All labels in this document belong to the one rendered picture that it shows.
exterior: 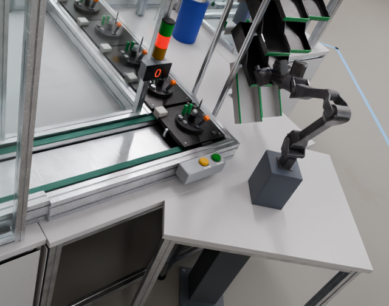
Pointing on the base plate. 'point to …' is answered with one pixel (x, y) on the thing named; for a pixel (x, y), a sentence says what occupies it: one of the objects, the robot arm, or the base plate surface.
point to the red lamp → (161, 42)
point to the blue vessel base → (189, 21)
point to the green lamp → (165, 30)
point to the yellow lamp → (158, 53)
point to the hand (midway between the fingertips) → (266, 72)
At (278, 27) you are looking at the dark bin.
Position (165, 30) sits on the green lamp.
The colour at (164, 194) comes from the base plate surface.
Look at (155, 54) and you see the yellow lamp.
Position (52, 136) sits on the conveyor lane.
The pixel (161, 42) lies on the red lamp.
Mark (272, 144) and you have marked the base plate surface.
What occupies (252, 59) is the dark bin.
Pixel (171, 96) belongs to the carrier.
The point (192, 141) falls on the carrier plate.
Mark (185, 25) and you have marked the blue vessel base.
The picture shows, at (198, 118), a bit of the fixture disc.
